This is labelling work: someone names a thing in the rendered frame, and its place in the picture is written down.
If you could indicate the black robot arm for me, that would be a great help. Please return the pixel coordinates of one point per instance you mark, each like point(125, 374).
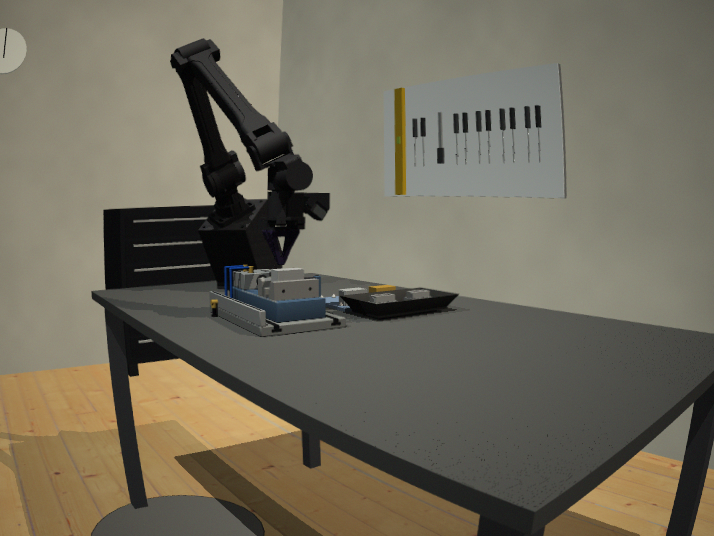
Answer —
point(292, 173)

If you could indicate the yellow block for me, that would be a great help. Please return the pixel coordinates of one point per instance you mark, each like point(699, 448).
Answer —
point(381, 288)

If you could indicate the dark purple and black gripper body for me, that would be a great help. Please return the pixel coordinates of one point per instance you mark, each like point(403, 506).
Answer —
point(277, 204)

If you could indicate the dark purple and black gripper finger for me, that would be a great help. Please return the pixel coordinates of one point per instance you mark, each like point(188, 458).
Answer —
point(268, 241)
point(274, 234)

